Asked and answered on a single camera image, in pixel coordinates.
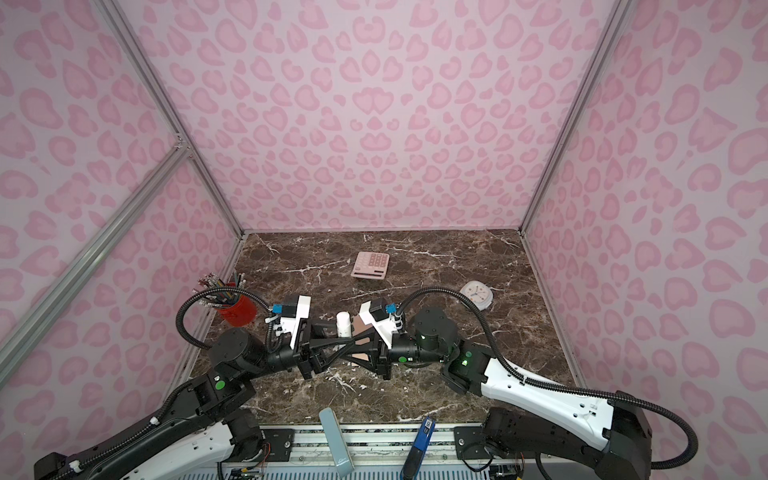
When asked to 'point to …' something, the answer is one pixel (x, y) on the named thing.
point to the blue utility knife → (416, 455)
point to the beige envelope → (358, 326)
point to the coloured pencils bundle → (219, 298)
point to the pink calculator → (371, 265)
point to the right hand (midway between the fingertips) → (346, 351)
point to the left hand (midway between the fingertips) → (351, 336)
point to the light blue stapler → (340, 449)
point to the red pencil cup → (240, 314)
